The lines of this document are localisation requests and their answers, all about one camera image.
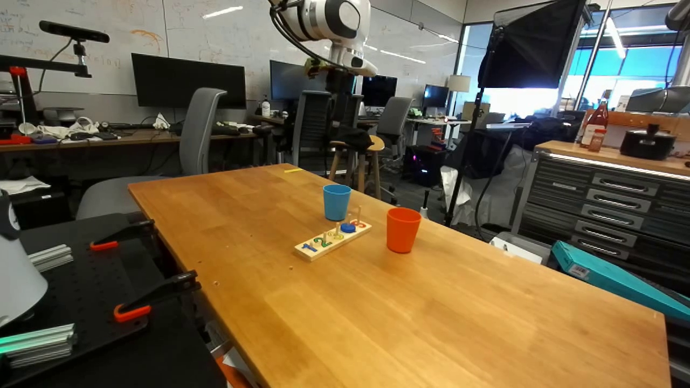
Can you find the blue cup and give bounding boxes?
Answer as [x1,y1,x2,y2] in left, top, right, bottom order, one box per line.
[323,184,352,221]

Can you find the orange cup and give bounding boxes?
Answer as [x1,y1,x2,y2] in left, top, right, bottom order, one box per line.
[386,207,422,254]

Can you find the dark mesh office chair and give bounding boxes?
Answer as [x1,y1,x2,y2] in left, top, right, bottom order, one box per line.
[290,90,333,169]

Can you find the grey office chair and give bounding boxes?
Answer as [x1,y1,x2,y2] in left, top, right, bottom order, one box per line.
[75,87,229,221]
[375,96,414,206]

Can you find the wooden stool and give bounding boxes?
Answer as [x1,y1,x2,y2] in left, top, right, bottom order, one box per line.
[327,135,386,200]

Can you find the small black monitor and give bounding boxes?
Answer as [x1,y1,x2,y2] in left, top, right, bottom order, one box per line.
[423,84,450,109]

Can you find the lamp with white shade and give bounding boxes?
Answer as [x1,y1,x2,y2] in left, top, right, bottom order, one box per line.
[447,74,472,117]

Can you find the computer tower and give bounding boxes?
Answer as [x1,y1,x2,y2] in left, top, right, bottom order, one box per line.
[402,145,448,188]

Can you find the large black monitor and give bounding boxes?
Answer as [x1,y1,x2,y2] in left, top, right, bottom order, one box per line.
[131,53,247,110]

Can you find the wooden number peg board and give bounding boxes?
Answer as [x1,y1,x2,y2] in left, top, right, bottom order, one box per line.
[294,205,372,262]

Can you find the white plastic sheet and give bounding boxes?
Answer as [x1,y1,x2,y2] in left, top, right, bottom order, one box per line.
[440,144,535,228]

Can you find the whiteboard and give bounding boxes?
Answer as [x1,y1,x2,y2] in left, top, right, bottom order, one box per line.
[0,0,460,101]

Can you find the softbox light on stand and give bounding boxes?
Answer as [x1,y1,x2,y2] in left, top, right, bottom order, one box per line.
[443,0,589,228]

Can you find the wooden desk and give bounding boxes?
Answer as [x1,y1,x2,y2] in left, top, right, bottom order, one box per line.
[0,128,273,181]

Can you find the white box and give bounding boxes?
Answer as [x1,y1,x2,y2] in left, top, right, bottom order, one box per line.
[489,232,546,265]

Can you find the red sauce bottle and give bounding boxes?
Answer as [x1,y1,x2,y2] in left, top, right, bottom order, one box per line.
[579,99,610,148]

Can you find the grey tool chest with drawers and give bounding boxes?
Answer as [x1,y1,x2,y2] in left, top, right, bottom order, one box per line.
[511,140,690,294]

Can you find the black pot with lid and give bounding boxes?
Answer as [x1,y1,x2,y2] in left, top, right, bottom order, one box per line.
[619,123,678,161]

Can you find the teal cardboard box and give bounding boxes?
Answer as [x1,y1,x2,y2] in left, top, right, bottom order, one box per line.
[549,240,690,324]

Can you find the aluminium extrusion bars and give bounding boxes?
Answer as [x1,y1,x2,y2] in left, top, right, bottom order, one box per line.
[0,323,78,370]
[28,244,74,272]

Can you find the black clamp with orange handle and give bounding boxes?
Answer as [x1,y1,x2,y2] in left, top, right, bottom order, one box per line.
[113,271,202,323]
[89,219,157,252]

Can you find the camera on mount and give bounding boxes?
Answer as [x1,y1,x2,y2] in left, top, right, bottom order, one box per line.
[0,20,111,128]

